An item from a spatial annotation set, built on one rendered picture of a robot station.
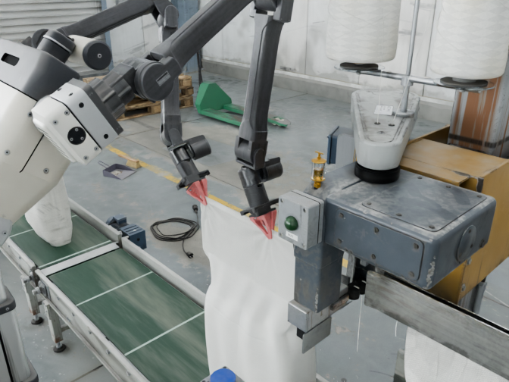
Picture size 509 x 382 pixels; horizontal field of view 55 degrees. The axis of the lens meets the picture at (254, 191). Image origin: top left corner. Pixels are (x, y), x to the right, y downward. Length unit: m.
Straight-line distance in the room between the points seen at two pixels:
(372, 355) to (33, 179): 1.90
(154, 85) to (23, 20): 7.51
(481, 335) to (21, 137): 0.99
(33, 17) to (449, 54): 7.83
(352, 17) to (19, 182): 0.80
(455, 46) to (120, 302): 1.76
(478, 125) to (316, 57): 6.47
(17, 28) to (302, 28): 4.27
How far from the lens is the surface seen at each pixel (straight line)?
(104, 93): 1.00
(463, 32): 1.04
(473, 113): 1.29
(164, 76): 1.04
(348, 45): 1.16
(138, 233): 2.82
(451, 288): 1.21
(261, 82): 1.25
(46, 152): 1.14
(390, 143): 0.98
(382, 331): 2.75
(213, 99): 6.63
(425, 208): 0.92
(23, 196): 1.20
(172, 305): 2.24
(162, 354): 2.01
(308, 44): 7.75
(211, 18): 1.12
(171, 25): 1.63
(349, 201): 0.91
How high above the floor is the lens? 1.72
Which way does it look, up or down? 24 degrees down
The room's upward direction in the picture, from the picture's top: straight up
